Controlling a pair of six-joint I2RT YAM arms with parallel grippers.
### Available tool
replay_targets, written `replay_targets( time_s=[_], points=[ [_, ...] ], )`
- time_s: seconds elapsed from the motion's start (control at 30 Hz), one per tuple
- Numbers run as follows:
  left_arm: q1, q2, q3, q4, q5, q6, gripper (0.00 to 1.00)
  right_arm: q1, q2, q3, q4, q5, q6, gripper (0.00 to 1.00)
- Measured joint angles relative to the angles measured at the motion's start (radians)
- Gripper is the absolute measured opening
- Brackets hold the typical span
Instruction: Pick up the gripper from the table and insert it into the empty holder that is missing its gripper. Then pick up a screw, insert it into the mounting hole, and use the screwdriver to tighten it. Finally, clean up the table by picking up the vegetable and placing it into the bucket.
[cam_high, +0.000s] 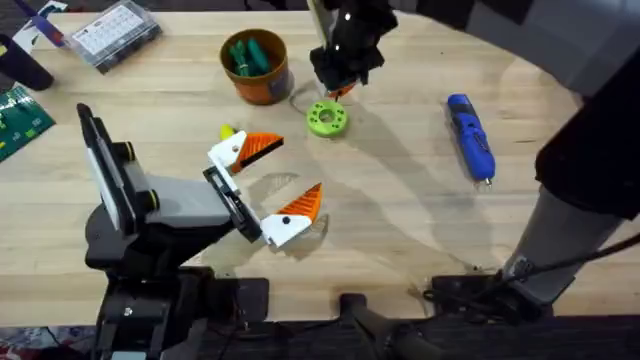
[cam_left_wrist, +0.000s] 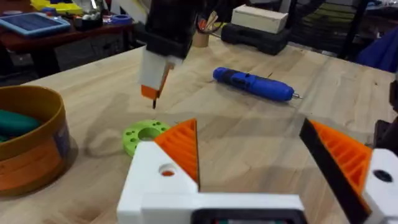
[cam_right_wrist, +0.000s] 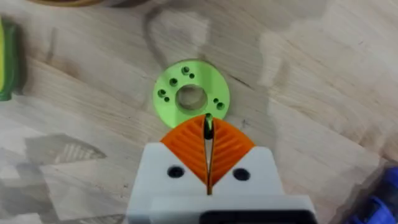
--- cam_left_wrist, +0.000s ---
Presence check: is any green disc with holes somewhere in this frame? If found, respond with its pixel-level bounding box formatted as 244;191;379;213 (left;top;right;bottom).
121;119;172;157

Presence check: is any pale wooden block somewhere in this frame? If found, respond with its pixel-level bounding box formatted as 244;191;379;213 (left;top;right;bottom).
231;4;289;35

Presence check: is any orange tub with toys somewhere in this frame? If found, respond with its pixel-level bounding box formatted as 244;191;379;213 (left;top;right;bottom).
0;85;71;197

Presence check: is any cup with tools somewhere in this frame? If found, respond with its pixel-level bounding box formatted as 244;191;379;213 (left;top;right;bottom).
192;11;220;49

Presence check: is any black box with small items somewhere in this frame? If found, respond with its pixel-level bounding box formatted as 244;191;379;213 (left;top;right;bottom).
72;12;104;32

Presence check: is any blue tape roll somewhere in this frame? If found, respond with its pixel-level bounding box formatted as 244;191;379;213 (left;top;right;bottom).
109;14;134;26

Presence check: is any black mount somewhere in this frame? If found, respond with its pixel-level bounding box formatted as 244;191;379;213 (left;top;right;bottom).
372;79;398;157

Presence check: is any yellow box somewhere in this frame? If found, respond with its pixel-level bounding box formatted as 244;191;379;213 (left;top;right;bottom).
30;0;84;16

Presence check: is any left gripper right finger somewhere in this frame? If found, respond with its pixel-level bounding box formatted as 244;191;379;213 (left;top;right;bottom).
298;117;398;224

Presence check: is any black plastic tool case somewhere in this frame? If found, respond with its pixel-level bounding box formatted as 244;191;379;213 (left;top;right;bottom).
220;22;292;57

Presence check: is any brown side table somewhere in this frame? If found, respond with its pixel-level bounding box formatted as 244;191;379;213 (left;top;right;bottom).
0;22;136;80

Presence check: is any blue cloth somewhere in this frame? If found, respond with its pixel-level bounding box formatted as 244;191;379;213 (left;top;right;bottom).
355;26;398;74

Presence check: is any blue flat tray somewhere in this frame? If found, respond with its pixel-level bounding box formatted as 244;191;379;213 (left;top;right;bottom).
0;11;72;39

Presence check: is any blue electric screwdriver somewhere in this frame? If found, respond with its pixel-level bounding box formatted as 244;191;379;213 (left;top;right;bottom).
212;66;303;103

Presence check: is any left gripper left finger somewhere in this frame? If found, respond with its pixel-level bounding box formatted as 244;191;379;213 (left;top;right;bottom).
117;118;200;224

